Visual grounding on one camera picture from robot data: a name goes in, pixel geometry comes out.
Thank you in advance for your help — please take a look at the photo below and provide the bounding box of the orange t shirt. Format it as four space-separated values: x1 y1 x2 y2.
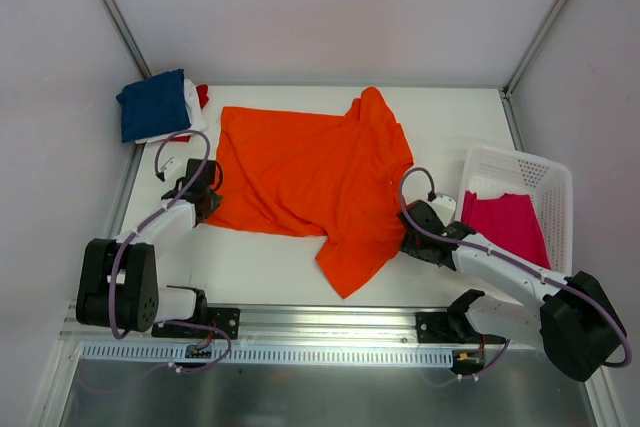
208 87 414 298

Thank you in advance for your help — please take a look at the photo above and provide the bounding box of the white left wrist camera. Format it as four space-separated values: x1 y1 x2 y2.
159 157 182 181

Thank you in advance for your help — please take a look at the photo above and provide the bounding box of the folded white t shirt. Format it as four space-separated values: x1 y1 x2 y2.
134 79 209 144

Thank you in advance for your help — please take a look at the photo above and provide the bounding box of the white plastic basket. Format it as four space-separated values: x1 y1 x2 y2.
455 145 573 275

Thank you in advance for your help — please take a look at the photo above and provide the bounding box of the folded red t shirt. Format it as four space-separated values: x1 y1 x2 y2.
185 84 209 132

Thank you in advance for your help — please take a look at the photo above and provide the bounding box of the aluminium mounting rail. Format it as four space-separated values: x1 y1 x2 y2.
58 300 551 351

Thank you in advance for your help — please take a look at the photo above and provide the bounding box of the magenta t shirt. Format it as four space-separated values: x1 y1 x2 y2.
461 190 551 270

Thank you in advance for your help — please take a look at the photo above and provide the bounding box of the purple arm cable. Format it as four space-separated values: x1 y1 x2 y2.
108 129 234 376
398 166 632 388

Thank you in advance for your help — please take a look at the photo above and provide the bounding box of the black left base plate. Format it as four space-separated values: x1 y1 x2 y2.
151 307 241 340

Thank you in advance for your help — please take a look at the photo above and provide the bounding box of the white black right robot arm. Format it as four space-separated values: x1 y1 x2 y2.
399 200 632 382

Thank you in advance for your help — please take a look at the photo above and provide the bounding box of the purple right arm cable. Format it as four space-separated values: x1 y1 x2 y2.
398 166 632 388

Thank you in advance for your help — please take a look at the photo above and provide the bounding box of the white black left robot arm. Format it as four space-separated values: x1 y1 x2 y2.
75 159 223 339

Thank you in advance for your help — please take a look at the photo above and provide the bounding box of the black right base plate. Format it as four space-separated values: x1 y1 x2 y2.
415 311 506 345

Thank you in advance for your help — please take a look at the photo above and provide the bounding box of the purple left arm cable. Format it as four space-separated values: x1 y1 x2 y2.
108 129 234 376

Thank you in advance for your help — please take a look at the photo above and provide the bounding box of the folded blue t shirt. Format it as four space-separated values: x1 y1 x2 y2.
116 69 190 143

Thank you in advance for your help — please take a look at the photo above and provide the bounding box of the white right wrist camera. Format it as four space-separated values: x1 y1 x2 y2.
429 193 457 225

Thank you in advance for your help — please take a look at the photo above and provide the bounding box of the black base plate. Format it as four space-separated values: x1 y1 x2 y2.
415 311 506 345
151 307 241 340

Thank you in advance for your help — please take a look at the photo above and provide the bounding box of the white slotted cable duct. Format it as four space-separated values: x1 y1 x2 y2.
81 341 454 369

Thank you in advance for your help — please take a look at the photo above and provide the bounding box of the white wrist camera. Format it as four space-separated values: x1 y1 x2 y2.
429 193 457 225
159 157 182 181

